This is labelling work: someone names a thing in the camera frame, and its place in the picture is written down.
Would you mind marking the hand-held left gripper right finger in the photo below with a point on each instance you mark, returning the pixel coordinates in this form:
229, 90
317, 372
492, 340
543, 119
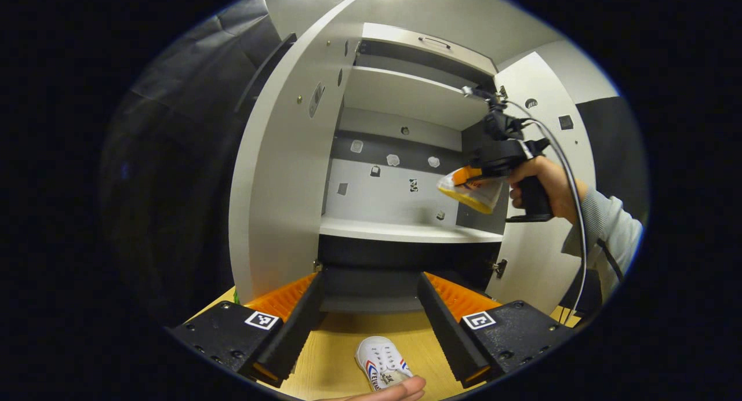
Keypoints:
449, 331

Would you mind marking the white shoe cabinet door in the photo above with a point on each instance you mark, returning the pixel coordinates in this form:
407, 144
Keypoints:
533, 256
278, 186

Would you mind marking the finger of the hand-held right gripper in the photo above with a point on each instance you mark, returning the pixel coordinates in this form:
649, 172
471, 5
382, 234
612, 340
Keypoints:
466, 175

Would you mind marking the black backdrop cloth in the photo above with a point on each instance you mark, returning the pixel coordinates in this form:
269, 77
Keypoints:
174, 157
614, 157

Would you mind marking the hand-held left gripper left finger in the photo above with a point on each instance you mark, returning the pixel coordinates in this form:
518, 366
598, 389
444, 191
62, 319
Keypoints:
298, 331

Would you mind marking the white shoe cabinet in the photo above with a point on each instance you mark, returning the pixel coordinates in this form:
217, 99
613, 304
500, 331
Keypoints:
400, 94

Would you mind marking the white shoe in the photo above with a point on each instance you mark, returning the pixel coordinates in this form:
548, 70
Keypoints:
472, 198
382, 360

